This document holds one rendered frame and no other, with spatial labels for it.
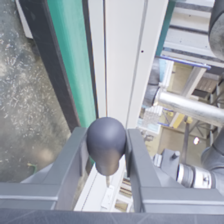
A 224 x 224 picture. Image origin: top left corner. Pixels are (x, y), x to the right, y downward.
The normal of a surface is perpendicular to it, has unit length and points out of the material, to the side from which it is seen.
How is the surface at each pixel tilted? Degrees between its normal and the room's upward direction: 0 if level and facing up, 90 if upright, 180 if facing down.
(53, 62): 90
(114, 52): 90
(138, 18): 90
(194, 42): 90
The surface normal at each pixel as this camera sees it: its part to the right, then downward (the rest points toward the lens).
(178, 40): -0.34, 0.64
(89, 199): 0.01, -0.60
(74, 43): 0.94, 0.29
